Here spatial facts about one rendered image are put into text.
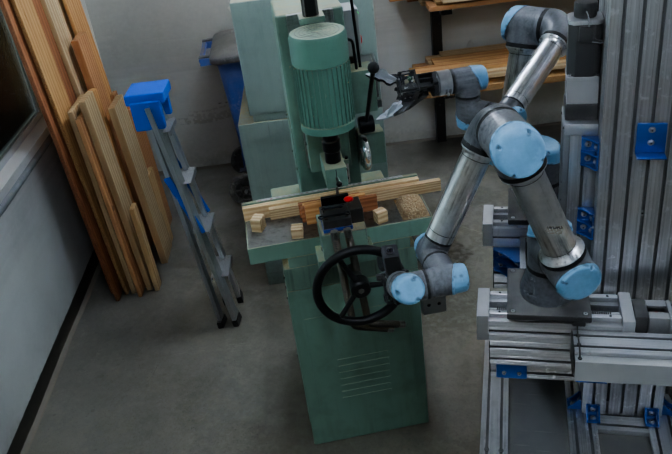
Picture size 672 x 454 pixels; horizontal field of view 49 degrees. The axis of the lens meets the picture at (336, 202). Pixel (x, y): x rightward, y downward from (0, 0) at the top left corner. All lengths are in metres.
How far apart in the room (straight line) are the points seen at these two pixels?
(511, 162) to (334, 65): 0.72
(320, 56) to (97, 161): 1.66
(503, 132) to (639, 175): 0.58
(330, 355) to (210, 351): 0.92
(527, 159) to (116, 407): 2.16
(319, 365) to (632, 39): 1.46
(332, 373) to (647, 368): 1.08
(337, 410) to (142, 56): 2.78
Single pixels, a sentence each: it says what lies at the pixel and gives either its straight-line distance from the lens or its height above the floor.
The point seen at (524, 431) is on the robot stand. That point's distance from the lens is 2.62.
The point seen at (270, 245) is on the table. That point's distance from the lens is 2.32.
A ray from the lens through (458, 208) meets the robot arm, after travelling 1.88.
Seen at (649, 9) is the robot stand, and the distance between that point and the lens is 1.97.
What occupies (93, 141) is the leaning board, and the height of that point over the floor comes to 0.85.
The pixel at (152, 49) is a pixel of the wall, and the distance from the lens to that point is 4.77.
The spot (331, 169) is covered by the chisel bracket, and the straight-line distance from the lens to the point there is 2.34.
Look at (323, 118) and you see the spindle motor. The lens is 2.24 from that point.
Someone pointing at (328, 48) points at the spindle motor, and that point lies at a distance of 2.16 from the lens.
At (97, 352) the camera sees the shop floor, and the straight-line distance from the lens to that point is 3.61.
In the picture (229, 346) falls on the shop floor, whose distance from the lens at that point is 3.40.
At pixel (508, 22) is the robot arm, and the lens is 2.49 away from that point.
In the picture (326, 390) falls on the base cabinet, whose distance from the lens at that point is 2.71.
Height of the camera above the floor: 2.12
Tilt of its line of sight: 29 degrees down
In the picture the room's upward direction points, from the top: 7 degrees counter-clockwise
